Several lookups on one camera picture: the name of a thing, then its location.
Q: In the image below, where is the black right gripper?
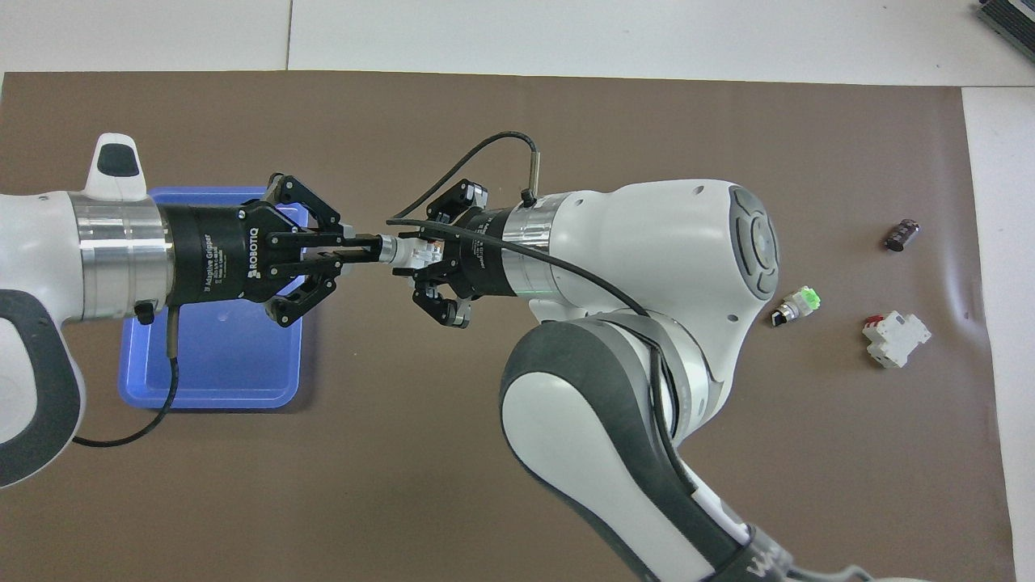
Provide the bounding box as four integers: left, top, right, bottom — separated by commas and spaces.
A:
412, 179, 518, 328

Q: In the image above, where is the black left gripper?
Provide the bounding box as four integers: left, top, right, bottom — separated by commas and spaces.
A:
158, 172, 381, 328

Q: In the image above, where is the white switch with orange part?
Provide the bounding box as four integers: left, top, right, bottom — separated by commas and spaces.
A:
378, 233, 444, 276

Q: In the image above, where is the blue plastic tray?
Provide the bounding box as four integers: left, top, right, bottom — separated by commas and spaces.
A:
118, 187, 311, 410

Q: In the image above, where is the brown table mat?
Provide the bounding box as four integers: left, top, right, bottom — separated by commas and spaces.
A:
0, 71, 1018, 582

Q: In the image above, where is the small black terminal block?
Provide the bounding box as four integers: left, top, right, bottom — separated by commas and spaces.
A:
883, 218, 923, 252

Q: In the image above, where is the white circuit breaker red lever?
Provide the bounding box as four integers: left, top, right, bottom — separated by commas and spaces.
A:
862, 311, 932, 369

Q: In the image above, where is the grey ribbed device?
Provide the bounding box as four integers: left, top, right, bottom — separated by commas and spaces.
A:
974, 0, 1035, 64

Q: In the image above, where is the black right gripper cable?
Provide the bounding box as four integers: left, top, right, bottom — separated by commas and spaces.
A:
387, 132, 688, 502

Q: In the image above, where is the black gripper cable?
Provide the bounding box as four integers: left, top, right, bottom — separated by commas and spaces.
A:
387, 132, 688, 502
73, 303, 180, 448

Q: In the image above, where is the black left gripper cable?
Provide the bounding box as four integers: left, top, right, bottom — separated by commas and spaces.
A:
73, 303, 180, 448

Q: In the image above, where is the white switch with green part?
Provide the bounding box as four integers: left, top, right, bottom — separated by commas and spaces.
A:
771, 285, 822, 328

